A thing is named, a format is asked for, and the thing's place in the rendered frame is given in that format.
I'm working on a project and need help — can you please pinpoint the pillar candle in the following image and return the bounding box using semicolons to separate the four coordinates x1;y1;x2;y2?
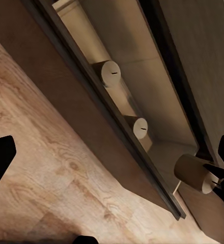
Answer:
174;153;219;194
124;115;148;139
91;60;121;88

